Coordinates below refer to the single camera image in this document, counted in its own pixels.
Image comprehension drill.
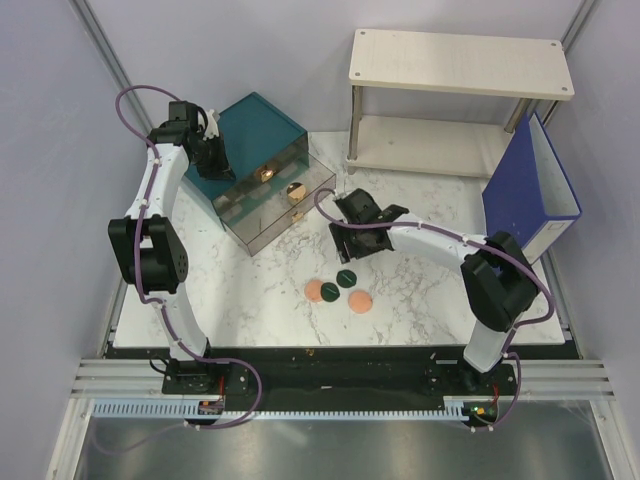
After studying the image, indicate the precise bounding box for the peach sponge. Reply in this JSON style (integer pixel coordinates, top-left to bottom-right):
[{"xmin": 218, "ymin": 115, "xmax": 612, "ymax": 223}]
[
  {"xmin": 304, "ymin": 279, "xmax": 324, "ymax": 303},
  {"xmin": 348, "ymin": 290, "xmax": 373, "ymax": 314}
]

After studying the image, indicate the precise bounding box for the gold round jar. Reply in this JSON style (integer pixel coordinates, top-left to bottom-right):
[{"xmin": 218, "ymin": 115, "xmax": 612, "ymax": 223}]
[{"xmin": 286, "ymin": 182, "xmax": 307, "ymax": 205}]

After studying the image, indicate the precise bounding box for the teal drawer organizer box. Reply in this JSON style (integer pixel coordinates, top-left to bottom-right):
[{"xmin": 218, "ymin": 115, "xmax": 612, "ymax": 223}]
[{"xmin": 184, "ymin": 92, "xmax": 310, "ymax": 242}]

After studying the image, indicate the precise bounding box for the peach sponge left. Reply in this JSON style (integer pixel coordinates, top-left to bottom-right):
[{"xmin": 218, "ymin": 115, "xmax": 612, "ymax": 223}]
[{"xmin": 304, "ymin": 279, "xmax": 324, "ymax": 303}]

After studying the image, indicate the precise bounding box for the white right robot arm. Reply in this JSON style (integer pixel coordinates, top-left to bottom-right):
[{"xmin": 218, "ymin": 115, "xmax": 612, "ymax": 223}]
[{"xmin": 321, "ymin": 189, "xmax": 544, "ymax": 394}]

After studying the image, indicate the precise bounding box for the dark green puff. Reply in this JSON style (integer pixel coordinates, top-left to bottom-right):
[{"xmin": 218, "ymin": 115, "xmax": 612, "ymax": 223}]
[
  {"xmin": 336, "ymin": 269, "xmax": 358, "ymax": 289},
  {"xmin": 320, "ymin": 282, "xmax": 340, "ymax": 303}
]

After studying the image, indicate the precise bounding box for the light blue cable duct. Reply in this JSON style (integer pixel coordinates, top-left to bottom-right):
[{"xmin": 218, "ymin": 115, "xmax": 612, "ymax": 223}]
[{"xmin": 91, "ymin": 398, "xmax": 484, "ymax": 421}]

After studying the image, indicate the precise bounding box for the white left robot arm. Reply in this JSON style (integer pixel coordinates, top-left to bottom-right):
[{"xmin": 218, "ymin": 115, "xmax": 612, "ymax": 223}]
[{"xmin": 108, "ymin": 100, "xmax": 235, "ymax": 395}]

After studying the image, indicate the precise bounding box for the peach sponge right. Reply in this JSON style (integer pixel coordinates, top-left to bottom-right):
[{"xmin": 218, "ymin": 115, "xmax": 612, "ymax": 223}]
[{"xmin": 348, "ymin": 290, "xmax": 373, "ymax": 314}]

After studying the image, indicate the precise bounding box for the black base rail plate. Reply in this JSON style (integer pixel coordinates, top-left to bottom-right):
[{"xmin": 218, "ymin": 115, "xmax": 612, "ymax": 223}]
[{"xmin": 162, "ymin": 358, "xmax": 516, "ymax": 398}]

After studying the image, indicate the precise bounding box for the beige two-tier shelf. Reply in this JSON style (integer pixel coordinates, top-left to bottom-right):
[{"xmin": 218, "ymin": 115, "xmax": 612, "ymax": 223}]
[{"xmin": 344, "ymin": 27, "xmax": 575, "ymax": 179}]

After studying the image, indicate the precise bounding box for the blue lever arch binder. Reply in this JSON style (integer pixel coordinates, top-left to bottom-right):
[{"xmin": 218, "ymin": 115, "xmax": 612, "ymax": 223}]
[{"xmin": 482, "ymin": 114, "xmax": 582, "ymax": 263}]

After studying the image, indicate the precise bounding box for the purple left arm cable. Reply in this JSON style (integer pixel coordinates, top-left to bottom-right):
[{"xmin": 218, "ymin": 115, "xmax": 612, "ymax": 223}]
[{"xmin": 92, "ymin": 81, "xmax": 264, "ymax": 455}]

